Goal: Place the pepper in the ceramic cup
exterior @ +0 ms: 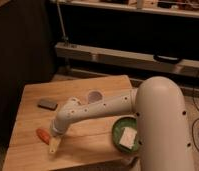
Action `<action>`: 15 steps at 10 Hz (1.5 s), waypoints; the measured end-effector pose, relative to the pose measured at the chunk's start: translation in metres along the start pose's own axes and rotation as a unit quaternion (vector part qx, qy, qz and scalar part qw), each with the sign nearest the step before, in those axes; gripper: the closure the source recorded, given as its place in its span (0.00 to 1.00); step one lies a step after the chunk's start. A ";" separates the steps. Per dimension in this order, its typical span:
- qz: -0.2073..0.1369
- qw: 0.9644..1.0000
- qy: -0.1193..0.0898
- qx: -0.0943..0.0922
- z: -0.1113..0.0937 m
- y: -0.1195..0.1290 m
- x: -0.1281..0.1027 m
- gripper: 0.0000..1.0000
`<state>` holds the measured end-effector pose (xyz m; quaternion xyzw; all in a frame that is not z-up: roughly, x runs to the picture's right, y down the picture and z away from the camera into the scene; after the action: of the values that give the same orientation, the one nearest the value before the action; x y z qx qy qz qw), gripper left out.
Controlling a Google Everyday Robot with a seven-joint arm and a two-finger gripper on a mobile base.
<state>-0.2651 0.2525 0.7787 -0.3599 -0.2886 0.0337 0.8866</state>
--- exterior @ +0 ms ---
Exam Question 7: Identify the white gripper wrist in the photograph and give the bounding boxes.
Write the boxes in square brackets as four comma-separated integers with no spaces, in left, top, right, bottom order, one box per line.
[49,121,66,154]

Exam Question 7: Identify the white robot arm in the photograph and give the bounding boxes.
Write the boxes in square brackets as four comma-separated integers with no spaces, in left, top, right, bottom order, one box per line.
[50,76,195,171]

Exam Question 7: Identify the white ceramic cup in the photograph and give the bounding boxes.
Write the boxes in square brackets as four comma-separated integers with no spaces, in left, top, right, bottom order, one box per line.
[88,91,103,103]

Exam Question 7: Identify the wooden table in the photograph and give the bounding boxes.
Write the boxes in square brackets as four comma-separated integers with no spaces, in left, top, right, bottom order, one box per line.
[2,75,132,171]

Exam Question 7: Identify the green round plate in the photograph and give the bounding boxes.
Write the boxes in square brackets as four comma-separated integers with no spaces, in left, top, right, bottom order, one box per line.
[112,117,140,154]

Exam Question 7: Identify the upper shelf board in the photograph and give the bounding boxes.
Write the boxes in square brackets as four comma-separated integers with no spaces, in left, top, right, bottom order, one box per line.
[50,0,199,18]

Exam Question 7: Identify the lower metal shelf rail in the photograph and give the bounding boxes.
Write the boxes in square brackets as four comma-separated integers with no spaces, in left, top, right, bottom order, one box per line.
[55,42,199,77]

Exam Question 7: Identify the metal shelf post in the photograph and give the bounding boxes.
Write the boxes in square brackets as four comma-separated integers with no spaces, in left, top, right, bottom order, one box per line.
[56,0,69,46]

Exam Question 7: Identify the black handle on shelf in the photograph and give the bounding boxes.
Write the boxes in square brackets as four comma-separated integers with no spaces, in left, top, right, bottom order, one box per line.
[153,55,182,64]

